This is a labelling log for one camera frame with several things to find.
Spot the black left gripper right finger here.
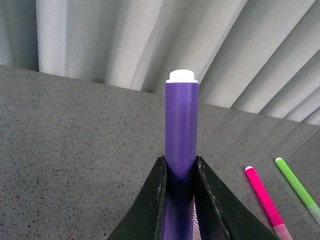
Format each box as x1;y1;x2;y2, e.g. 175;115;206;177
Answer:
195;156;278;240

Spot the green highlighter pen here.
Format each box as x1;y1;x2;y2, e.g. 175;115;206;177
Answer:
274;157;320;224

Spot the pink mesh pen cup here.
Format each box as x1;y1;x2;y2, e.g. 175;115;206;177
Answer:
192;198;202;240

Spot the white pleated curtain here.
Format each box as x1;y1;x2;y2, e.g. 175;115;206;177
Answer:
0;0;320;125

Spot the pink highlighter pen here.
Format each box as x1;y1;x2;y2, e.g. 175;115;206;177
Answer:
245;166;293;240

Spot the purple highlighter pen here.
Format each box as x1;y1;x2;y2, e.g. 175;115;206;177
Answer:
164;69;199;240

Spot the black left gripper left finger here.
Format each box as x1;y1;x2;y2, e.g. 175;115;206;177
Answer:
108;156;167;240

